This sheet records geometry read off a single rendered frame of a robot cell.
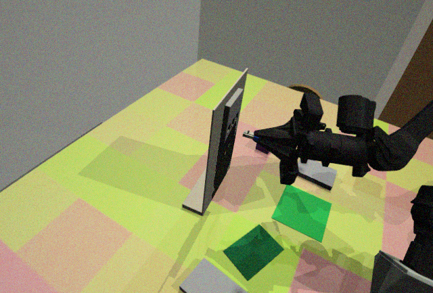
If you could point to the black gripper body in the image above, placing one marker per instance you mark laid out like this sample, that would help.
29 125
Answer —
322 146

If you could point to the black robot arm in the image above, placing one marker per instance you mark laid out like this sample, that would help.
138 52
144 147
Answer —
390 153

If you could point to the purple cube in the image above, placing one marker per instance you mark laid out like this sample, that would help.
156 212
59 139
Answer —
262 149

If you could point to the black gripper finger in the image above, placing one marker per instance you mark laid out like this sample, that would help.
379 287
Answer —
283 134
280 151

